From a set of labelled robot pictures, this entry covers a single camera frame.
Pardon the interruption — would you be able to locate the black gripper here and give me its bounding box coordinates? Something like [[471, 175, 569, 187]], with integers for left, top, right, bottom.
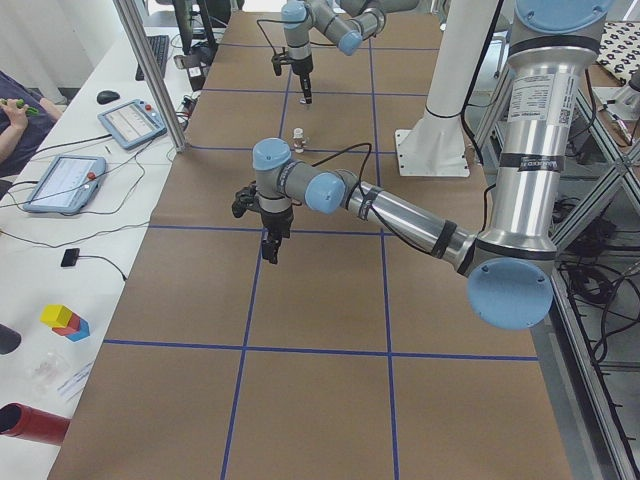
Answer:
[[292, 55, 313, 105], [261, 209, 293, 265]]

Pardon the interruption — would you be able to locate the white PPR valve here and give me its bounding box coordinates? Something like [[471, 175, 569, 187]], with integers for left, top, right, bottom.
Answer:
[[292, 127, 309, 154]]

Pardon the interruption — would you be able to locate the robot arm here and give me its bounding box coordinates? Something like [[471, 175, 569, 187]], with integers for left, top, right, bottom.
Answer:
[[249, 1, 610, 330], [272, 0, 419, 105]]

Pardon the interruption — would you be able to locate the seated person's hand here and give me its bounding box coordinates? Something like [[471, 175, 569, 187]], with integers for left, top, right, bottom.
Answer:
[[1, 99, 28, 130]]

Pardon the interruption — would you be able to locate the brown paper table mat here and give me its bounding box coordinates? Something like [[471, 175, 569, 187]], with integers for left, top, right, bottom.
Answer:
[[51, 13, 571, 479]]

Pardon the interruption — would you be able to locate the black keyboard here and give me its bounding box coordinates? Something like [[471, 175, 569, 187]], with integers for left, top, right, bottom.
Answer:
[[146, 35, 170, 78]]

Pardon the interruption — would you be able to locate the blue teach pendant far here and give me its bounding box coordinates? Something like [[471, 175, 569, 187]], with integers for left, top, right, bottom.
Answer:
[[97, 99, 167, 151]]

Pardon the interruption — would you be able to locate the blue teach pendant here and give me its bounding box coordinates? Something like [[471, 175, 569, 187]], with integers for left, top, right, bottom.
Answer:
[[97, 99, 167, 151], [23, 155, 107, 214]]

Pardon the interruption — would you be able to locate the small black box device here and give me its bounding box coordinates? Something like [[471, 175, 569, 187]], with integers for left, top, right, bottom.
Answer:
[[60, 248, 80, 268]]

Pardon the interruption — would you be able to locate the black computer mouse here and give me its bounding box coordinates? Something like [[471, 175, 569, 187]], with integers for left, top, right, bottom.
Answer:
[[96, 90, 120, 105]]

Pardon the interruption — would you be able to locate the blue wooden block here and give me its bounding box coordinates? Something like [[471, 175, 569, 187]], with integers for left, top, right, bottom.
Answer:
[[65, 318, 90, 342]]

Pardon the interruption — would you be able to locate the red wooden block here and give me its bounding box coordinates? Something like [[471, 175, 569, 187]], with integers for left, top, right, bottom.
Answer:
[[52, 314, 82, 337]]

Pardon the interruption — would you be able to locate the blue teach pendant near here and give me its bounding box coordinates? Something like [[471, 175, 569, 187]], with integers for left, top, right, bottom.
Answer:
[[23, 155, 107, 214]]

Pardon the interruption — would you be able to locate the yellow wooden block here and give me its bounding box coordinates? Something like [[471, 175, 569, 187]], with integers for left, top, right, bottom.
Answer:
[[40, 304, 73, 328]]

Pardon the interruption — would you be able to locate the black cylinder tube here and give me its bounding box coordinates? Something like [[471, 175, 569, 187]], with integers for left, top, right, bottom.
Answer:
[[0, 324, 22, 355]]

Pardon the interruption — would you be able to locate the red cylinder tube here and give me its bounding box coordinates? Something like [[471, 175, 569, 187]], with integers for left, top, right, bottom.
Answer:
[[1, 403, 70, 446]]

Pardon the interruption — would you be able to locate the patterned black white cloth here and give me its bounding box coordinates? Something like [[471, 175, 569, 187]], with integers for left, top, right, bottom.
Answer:
[[597, 21, 639, 85]]

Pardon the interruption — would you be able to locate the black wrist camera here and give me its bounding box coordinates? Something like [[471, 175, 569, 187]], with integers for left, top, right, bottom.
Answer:
[[271, 49, 291, 77], [231, 183, 260, 219]]

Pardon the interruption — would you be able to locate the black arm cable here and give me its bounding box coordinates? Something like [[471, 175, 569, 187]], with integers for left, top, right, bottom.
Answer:
[[313, 142, 401, 241]]

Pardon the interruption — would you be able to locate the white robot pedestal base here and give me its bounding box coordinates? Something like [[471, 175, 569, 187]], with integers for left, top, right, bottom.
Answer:
[[396, 0, 502, 178]]

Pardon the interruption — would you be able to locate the aluminium frame post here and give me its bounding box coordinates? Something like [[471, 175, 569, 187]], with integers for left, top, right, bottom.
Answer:
[[113, 0, 186, 153]]

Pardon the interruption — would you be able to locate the aluminium frame rack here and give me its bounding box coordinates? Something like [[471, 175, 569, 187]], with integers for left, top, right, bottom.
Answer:
[[474, 74, 640, 480]]

